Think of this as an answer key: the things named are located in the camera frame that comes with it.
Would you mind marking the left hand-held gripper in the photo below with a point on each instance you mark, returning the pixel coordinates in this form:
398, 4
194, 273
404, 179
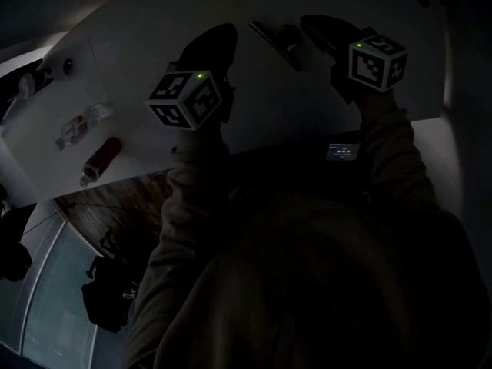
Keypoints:
192, 90

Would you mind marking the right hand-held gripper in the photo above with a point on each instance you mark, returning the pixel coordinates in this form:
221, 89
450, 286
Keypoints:
374, 62

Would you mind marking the dark metal object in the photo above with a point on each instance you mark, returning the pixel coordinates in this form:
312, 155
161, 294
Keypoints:
286, 44

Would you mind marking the person's right forearm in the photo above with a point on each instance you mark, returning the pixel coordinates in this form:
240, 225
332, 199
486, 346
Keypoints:
392, 156

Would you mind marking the person's left forearm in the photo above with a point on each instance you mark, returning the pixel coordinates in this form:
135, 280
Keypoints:
192, 190

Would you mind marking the small lit screen device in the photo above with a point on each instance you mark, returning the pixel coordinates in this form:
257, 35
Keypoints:
343, 152

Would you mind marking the red drink bottle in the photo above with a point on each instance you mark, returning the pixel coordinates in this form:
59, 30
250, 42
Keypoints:
102, 160

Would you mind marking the clear plastic bottle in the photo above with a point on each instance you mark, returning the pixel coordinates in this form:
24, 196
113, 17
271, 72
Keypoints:
78, 127

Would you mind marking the black round knob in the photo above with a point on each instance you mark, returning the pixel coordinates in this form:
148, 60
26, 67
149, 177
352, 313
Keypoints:
68, 66

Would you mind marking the white round cap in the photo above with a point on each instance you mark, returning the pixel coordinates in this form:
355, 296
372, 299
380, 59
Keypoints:
26, 85

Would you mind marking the black bag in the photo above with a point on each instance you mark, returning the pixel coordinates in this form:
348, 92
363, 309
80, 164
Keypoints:
107, 294

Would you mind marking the person's dark jacket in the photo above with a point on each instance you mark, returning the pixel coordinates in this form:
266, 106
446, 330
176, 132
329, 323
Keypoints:
326, 283

